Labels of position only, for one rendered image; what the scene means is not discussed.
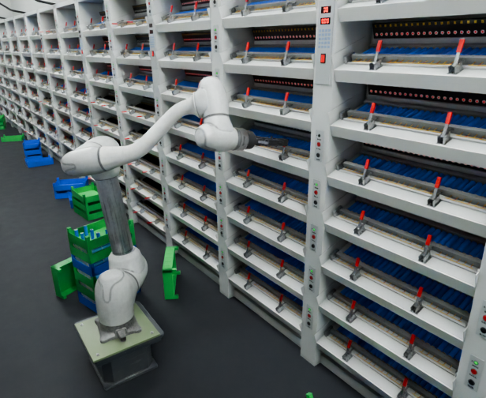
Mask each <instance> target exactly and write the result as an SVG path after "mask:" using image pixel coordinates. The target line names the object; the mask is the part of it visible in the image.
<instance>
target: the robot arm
mask: <svg viewBox="0 0 486 398"><path fill-rule="evenodd" d="M186 115H195V116H197V117H198V118H203V119H204V124H203V125H201V126H199V127H198V128H197V129H196V131H195V142H196V144H197V145H198V146H199V147H200V148H202V149H205V150H208V151H213V152H227V151H230V150H232V151H234V150H235V151H239V150H242V151H243V150H245V149H251V148H253V147H254V146H255V145H256V146H260V145H264V146H275V147H277V146H288V141H289V140H288V139H285V138H274V137H272V136H271V137H270V138H269V137H261V136H257V135H255V134H254V132H252V131H250V130H245V129H243V128H235V127H233V126H232V124H231V122H230V116H229V103H228V98H227V94H226V90H225V88H224V86H223V85H222V82H221V81H220V80H219V79H218V78H217V77H205V78H204V79H202V80H201V82H200V83H199V86H198V89H197V91H196V92H194V93H193V94H192V96H191V97H190V98H188V99H185V100H183V101H181V102H179V103H177V104H175V105H174V106H172V108H171V109H169V110H168V111H167V112H166V113H165V114H164V115H163V116H162V117H161V118H160V119H159V120H158V121H157V122H156V123H155V124H154V125H153V126H152V127H151V128H150V130H149V131H148V132H146V134H145V135H144V136H142V138H140V139H139V140H138V141H136V142H135V143H133V144H131V145H127V146H119V144H118V142H116V140H115V139H113V138H111V137H107V136H100V137H94V138H92V139H90V140H88V141H86V142H85V143H84V144H82V145H81V146H80V147H78V148H76V149H75V150H74V151H71V152H68V153H67V154H65V155H64V156H63V157H62V160H61V166H62V170H63V171H64V172H65V173H66V174H68V175H72V176H77V177H81V176H88V175H91V177H92V178H93V179H95V184H96V187H97V190H98V195H99V200H100V204H101V207H102V210H103V217H104V220H105V224H106V227H107V234H108V237H109V240H110V246H111V249H112V252H111V253H110V255H109V257H108V261H109V270H107V271H105V272H103V273H102V274H101V275H100V276H99V278H98V279H97V281H96V284H95V306H96V310H97V314H98V317H97V318H96V319H95V323H96V324H97V326H98V330H99V334H100V343H101V344H104V343H107V342H108V341H111V340H115V339H117V338H118V339H119V340H120V341H121V342H124V341H126V338H125V336H127V335H131V334H133V333H139V332H141V331H142V328H141V327H140V326H139V324H138V322H137V320H136V317H135V315H134V309H133V304H134V303H135V299H136V293H137V292H138V291H139V290H140V287H141V286H142V284H143V282H144V280H145V278H146V275H147V273H148V264H147V262H146V260H145V258H144V256H143V255H142V254H141V252H140V250H139V249H137V248H136V247H135V246H134V245H133V242H132V238H131V234H130V230H129V224H128V220H127V216H126V212H125V206H124V202H123V198H122V192H121V187H120V184H119V180H118V175H119V173H120V166H122V165H125V164H127V163H132V162H133V161H136V160H138V159H139V158H141V157H143V156H145V155H146V154H147V153H148V152H150V151H151V150H152V149H153V148H154V147H155V145H156V144H157V143H158V142H159V141H160V140H161V139H162V138H163V136H164V135H165V134H166V133H167V132H168V131H169V130H170V128H171V127H172V126H173V125H174V124H175V123H176V122H177V121H178V120H179V119H180V118H182V117H183V116H186ZM272 138H273V139H272Z"/></svg>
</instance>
